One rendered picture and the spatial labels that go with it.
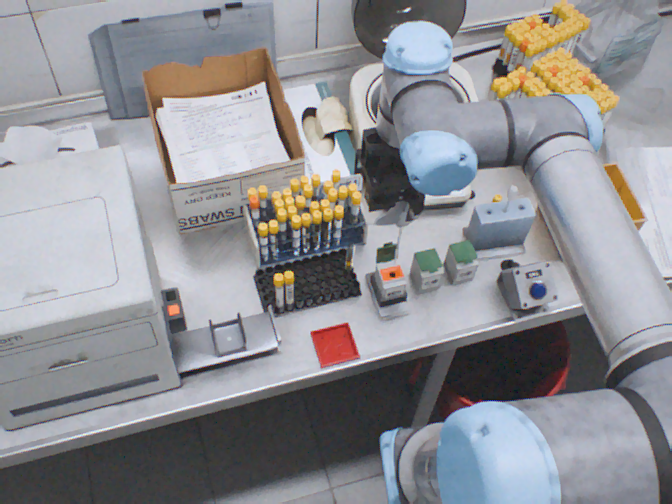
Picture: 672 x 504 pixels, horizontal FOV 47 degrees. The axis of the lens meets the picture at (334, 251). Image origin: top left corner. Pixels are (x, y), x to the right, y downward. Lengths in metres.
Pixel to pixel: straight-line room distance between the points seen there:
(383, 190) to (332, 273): 0.37
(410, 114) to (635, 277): 0.29
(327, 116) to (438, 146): 0.69
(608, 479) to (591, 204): 0.29
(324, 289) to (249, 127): 0.36
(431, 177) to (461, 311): 0.58
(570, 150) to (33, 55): 1.04
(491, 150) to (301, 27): 0.83
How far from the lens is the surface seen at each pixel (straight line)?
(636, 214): 1.49
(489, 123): 0.86
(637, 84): 1.84
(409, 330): 1.35
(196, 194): 1.37
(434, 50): 0.89
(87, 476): 2.23
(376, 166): 1.04
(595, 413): 0.63
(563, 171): 0.82
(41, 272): 1.10
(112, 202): 1.14
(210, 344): 1.29
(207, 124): 1.53
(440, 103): 0.86
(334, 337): 1.33
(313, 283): 1.36
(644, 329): 0.71
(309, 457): 2.17
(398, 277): 1.31
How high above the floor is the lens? 2.07
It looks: 57 degrees down
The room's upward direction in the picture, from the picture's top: 4 degrees clockwise
